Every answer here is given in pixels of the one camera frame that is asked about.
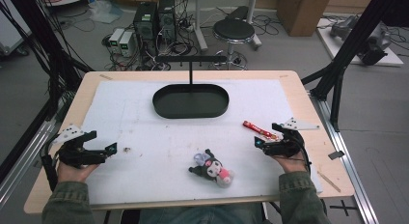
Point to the person's right hand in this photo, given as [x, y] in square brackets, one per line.
[292, 163]

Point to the clear plastic bag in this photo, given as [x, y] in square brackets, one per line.
[104, 11]

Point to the white floor board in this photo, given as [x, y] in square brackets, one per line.
[331, 43]

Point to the aluminium rail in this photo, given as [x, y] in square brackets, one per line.
[22, 166]
[347, 166]

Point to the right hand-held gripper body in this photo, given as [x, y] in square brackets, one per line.
[289, 146]

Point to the white desk leg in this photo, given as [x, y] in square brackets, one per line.
[200, 24]
[254, 24]

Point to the black metal frame strut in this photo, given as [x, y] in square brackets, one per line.
[38, 34]
[350, 47]

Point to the white power supply unit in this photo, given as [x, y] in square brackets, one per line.
[127, 43]
[116, 37]

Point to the white table mat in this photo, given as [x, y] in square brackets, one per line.
[160, 172]

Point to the black padded bench seat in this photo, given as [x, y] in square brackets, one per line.
[238, 12]

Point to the round black stool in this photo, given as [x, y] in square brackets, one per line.
[233, 30]

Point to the black oval tray hanger stand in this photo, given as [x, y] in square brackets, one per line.
[189, 103]

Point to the person's left hand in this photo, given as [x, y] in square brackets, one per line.
[74, 173]

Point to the grey equipment case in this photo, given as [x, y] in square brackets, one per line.
[11, 27]

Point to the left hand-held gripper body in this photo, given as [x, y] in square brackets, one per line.
[75, 154]

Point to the brown cardboard box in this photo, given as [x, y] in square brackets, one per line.
[304, 11]

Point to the black tape piece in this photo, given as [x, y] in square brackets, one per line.
[336, 155]

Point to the grey robot device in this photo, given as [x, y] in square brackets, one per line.
[373, 40]

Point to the black tape cross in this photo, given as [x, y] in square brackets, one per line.
[344, 208]

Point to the thin wooden stick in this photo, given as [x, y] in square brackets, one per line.
[328, 181]

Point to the black computer tower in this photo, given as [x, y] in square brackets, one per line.
[145, 24]
[166, 19]

